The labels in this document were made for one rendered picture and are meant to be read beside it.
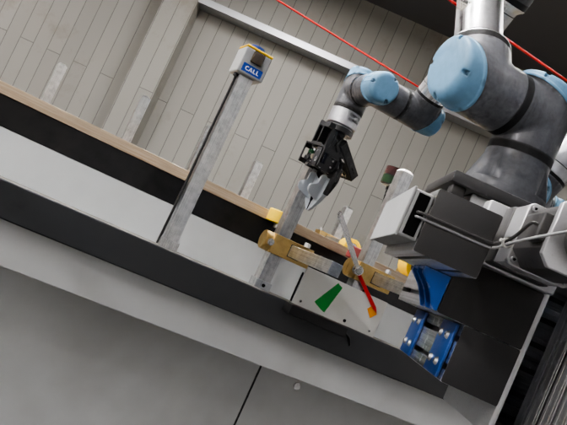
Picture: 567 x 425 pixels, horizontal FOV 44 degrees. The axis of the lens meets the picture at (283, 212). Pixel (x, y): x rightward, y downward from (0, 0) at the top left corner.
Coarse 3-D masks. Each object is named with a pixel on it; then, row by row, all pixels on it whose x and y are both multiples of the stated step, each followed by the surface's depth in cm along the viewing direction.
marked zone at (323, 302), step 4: (332, 288) 182; (336, 288) 182; (340, 288) 182; (328, 292) 181; (332, 292) 182; (336, 292) 182; (324, 296) 181; (328, 296) 181; (332, 296) 182; (336, 296) 182; (316, 300) 180; (320, 300) 181; (324, 300) 181; (328, 300) 181; (332, 300) 182; (316, 304) 180; (320, 304) 181; (324, 304) 181; (328, 304) 182; (320, 308) 181; (324, 308) 181
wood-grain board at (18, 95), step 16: (0, 80) 168; (16, 96) 170; (32, 96) 171; (48, 112) 173; (64, 112) 174; (80, 128) 176; (96, 128) 177; (112, 144) 179; (128, 144) 180; (144, 160) 182; (160, 160) 184; (176, 176) 186; (224, 192) 191; (256, 208) 195; (320, 240) 203
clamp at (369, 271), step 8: (344, 264) 187; (352, 264) 183; (360, 264) 184; (344, 272) 185; (352, 272) 183; (368, 272) 185; (376, 272) 186; (384, 272) 187; (368, 280) 185; (376, 288) 186; (384, 288) 187
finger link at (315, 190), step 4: (320, 176) 168; (324, 176) 168; (320, 180) 168; (324, 180) 169; (328, 180) 168; (312, 184) 167; (316, 184) 167; (320, 184) 168; (324, 184) 169; (308, 188) 166; (312, 188) 167; (316, 188) 168; (320, 188) 168; (324, 188) 169; (312, 192) 167; (316, 192) 168; (320, 192) 169; (312, 196) 168; (316, 196) 168; (320, 196) 168; (324, 196) 169; (312, 200) 170; (316, 200) 169; (320, 200) 169; (312, 204) 169; (316, 204) 169; (308, 208) 170
